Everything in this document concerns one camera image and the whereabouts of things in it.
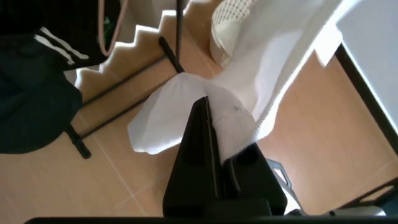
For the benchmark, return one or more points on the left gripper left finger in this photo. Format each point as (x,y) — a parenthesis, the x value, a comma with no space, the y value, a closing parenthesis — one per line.
(189,180)

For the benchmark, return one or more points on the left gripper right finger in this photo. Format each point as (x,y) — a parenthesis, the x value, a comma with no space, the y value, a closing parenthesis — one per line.
(261,183)

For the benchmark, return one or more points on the white garment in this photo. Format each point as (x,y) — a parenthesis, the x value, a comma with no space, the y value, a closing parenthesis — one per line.
(174,109)

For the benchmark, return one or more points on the black shorts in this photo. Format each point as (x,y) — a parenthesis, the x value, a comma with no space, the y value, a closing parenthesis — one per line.
(31,109)

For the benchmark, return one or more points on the black clothes rack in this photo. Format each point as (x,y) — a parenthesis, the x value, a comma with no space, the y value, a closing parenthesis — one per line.
(179,31)

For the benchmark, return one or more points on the white laundry basket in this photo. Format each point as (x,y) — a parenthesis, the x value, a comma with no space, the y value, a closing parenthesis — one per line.
(227,12)

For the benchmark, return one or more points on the pink clothes hanger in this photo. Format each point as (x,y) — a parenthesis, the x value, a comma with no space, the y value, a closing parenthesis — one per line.
(100,31)

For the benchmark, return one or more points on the beige curtain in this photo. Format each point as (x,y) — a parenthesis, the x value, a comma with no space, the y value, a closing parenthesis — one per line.
(146,6)

